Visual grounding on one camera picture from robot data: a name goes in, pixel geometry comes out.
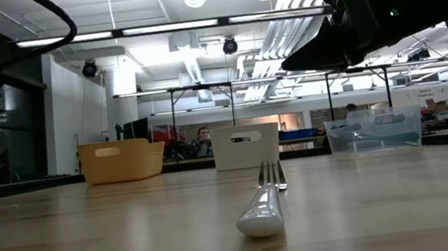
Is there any white plastic bin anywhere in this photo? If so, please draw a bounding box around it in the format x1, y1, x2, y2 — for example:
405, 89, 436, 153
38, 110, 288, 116
209, 120, 285, 174

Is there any person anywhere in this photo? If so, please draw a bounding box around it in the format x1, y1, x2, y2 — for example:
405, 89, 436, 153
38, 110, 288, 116
342, 101, 359, 115
187, 125, 215, 160

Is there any black ceiling spotlight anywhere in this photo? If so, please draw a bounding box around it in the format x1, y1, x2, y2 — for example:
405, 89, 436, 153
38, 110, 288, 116
79, 58, 100, 80
220, 35, 241, 57

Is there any black metal rig frame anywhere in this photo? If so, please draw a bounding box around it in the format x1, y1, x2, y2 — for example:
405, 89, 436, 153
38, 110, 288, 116
114, 72, 291, 170
280, 54, 448, 122

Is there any orange plastic bin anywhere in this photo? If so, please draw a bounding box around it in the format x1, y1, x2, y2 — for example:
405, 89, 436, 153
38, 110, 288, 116
77, 133, 170, 188

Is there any overhead bar with light strips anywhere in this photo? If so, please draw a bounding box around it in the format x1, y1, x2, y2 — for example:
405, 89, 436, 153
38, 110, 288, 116
15, 0, 334, 57

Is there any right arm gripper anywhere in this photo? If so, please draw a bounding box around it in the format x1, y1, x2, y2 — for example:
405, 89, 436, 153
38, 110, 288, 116
272, 0, 448, 78

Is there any clear plastic bin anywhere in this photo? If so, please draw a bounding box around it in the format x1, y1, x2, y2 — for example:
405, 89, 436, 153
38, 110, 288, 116
322, 102, 426, 159

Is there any blue storage box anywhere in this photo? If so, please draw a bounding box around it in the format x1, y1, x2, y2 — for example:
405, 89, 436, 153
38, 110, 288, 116
278, 125, 321, 143

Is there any white handled fork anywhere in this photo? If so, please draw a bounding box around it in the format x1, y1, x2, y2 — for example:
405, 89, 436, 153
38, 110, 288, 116
228, 158, 295, 242

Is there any black aluminium table frame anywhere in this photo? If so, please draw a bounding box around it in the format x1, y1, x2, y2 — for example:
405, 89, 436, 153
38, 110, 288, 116
0, 124, 448, 211

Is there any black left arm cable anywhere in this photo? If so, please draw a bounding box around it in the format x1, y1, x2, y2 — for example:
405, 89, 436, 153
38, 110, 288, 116
0, 0, 83, 72

